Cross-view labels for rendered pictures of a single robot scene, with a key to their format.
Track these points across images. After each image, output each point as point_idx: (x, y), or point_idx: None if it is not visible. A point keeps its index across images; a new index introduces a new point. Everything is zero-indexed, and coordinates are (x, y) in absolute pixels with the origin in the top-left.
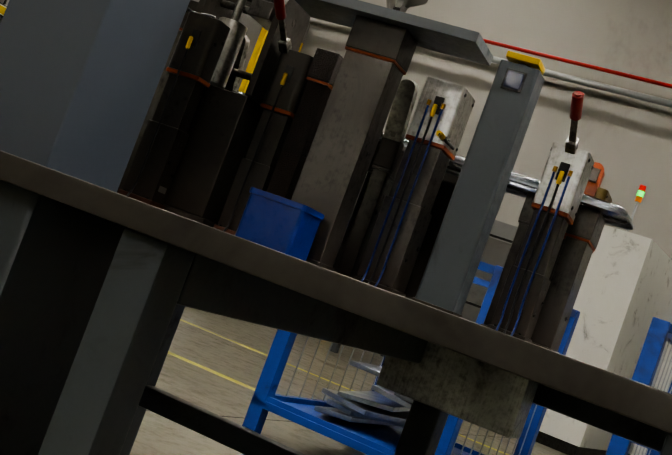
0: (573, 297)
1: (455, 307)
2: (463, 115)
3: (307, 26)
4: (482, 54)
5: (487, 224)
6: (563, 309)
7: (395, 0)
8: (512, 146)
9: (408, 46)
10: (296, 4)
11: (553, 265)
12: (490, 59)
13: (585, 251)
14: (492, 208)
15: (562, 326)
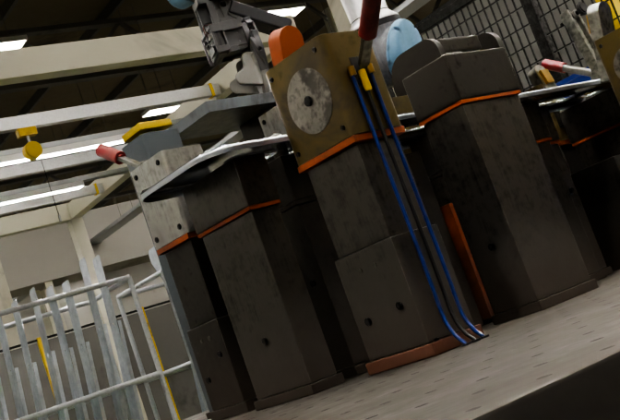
0: (257, 303)
1: (208, 406)
2: (284, 131)
3: (438, 51)
4: (187, 127)
5: (183, 310)
6: (237, 340)
7: (258, 91)
8: (149, 230)
9: (255, 129)
10: (404, 62)
11: (207, 299)
12: (202, 110)
13: (210, 246)
14: (175, 294)
15: (269, 354)
